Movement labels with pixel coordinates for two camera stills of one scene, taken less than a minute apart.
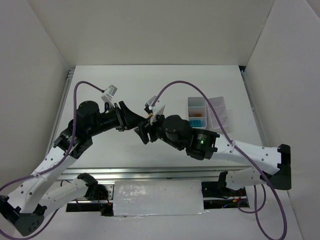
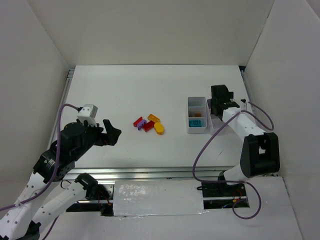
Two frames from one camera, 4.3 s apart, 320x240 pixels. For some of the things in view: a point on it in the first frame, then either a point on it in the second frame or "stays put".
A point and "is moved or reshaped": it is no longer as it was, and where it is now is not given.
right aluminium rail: [257, 120] stays put
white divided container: [197, 111] stays put
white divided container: [219, 104] is moved or reshaped
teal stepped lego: [195, 123] stays put
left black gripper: [119, 118] to [102, 135]
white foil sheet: [157, 197] stays put
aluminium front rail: [147, 173] stays put
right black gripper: [149, 131] to [216, 107]
